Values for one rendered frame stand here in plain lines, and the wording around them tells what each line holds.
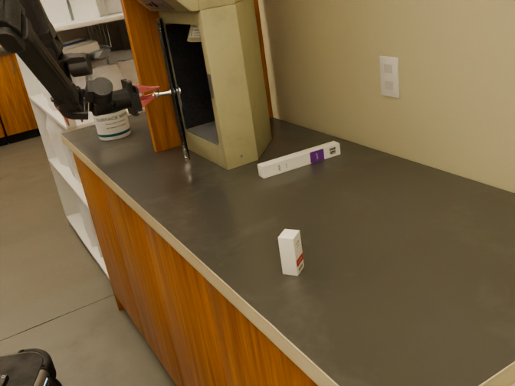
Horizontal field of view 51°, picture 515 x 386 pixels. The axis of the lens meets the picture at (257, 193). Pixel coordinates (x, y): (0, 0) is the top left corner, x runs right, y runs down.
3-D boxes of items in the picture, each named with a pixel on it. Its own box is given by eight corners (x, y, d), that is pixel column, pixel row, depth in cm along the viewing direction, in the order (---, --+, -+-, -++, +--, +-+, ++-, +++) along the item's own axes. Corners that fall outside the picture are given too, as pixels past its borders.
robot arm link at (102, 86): (66, 93, 155) (67, 119, 152) (65, 70, 145) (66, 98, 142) (109, 93, 159) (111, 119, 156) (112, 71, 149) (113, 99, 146)
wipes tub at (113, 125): (126, 128, 229) (116, 93, 223) (136, 134, 218) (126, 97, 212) (95, 136, 224) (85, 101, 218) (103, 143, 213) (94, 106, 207)
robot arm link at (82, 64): (47, 39, 175) (41, 49, 169) (82, 33, 176) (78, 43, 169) (60, 73, 183) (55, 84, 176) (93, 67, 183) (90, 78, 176)
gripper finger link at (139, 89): (161, 80, 159) (130, 88, 155) (166, 104, 161) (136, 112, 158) (153, 78, 164) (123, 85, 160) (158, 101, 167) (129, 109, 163)
